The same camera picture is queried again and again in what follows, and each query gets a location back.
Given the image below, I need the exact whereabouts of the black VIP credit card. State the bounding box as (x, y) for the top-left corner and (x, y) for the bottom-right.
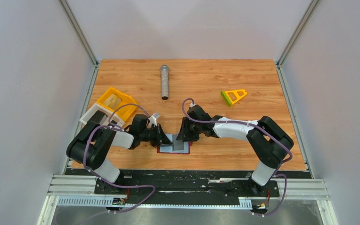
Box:
(88, 110), (106, 124)

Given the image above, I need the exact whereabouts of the slotted white cable duct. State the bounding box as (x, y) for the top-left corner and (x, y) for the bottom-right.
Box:
(57, 196), (253, 210)

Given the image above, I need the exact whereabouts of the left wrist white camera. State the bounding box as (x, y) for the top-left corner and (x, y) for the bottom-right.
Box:
(148, 112), (160, 126)

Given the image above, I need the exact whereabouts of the red leather card holder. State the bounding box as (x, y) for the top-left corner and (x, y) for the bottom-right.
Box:
(157, 134), (192, 155)

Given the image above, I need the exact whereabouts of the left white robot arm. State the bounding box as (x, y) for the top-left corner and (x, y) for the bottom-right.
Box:
(66, 114), (173, 183)

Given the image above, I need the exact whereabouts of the yellow plastic bin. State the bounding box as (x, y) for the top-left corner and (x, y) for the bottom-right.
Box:
(96, 87), (137, 122)

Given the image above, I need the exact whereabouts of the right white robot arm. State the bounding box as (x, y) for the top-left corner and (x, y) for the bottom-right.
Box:
(177, 105), (294, 186)

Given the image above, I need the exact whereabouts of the grey metal tube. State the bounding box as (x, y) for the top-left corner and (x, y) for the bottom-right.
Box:
(160, 65), (169, 100)

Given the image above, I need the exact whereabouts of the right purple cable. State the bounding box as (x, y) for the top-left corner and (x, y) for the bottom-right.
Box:
(181, 98), (293, 218)

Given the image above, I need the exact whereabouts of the gold VIP card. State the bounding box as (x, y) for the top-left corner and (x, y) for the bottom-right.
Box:
(103, 94), (122, 110)

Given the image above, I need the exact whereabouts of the white plastic bin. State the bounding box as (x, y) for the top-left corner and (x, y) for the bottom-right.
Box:
(79, 103), (125, 127)

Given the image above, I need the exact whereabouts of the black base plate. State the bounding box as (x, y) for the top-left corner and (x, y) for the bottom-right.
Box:
(94, 169), (280, 205)

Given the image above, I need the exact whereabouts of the yellow green triangular bracket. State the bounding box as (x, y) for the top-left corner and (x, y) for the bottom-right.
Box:
(220, 89), (248, 107)

